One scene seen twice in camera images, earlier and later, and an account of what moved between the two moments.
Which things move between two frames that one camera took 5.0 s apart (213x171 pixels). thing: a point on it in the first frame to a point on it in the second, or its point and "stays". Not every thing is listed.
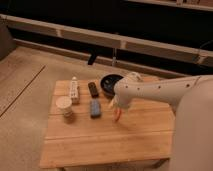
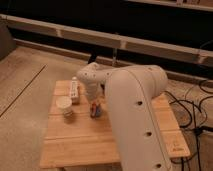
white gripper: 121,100 to 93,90
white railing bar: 140,45 stays
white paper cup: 65,104 stays
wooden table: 143,133 stays
